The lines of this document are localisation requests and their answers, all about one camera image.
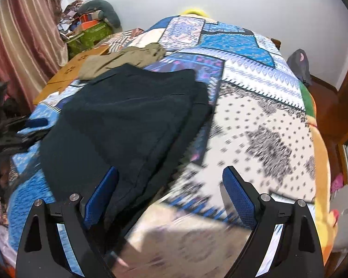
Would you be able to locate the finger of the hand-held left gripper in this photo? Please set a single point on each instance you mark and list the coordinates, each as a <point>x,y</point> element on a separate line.
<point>36,123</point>

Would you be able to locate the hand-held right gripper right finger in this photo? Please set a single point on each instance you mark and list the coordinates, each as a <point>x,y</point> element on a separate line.
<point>239,197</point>

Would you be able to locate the green patterned bag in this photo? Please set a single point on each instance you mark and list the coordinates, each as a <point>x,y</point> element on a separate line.
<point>90,36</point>

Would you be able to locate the striped patterned pillow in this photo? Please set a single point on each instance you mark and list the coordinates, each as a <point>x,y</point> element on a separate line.
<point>121,40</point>

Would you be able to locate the black pants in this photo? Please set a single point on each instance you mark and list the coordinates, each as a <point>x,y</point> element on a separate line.
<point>127,115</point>

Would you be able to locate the cardboard box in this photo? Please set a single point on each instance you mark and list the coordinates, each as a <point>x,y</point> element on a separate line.
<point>66,72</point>

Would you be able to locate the striped curtain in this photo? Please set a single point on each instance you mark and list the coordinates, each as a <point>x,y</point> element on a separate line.
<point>23,34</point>

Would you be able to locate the patchwork printed blanket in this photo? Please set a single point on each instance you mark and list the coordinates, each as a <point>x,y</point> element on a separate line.
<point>264,127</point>

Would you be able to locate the grey curved pillow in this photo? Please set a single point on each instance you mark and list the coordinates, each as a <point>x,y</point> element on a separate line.
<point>104,8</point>

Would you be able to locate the grey bag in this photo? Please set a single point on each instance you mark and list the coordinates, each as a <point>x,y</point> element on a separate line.
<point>300,63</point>

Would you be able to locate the olive green folded pants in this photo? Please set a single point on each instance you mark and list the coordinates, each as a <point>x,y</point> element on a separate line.
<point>124,58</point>

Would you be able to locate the orange fleece blanket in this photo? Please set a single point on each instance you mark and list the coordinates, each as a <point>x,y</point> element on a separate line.
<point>322,156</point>

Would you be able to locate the yellow plush toy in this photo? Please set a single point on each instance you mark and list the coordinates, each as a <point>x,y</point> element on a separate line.
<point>195,11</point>

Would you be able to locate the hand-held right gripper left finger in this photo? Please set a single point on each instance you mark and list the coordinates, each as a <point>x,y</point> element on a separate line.
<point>100,197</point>

